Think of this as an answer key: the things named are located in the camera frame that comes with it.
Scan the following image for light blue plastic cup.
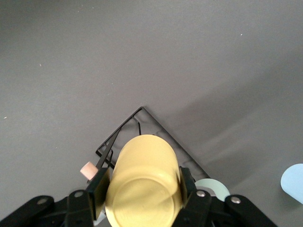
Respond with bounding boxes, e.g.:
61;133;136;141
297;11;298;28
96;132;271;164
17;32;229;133
280;163;303;205

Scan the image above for yellow plastic cup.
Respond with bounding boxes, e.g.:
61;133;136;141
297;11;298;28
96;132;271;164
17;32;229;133
105;134;184;227

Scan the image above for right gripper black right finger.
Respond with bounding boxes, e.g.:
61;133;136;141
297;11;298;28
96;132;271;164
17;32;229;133
175;166;277;227

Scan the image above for pale green plastic cup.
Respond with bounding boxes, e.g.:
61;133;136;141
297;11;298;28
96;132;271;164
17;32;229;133
195;178;230;202

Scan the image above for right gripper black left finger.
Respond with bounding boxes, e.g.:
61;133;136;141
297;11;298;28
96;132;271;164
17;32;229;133
0;166;111;227

